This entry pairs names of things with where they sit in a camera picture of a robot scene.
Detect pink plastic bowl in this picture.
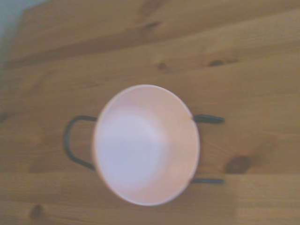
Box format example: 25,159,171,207
92,84,201,207

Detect black wire bowl stand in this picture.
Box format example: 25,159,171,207
63,114,226,185

